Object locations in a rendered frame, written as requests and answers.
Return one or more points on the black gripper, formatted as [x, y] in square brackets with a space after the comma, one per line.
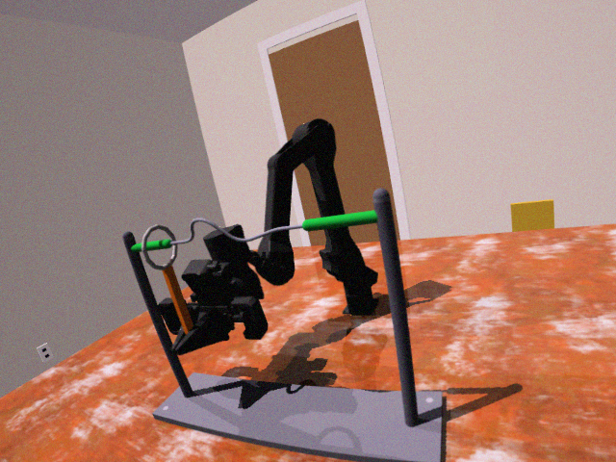
[213, 321]

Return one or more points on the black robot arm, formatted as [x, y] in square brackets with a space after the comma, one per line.
[313, 144]

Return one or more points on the orange handle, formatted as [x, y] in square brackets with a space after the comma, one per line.
[170, 277]

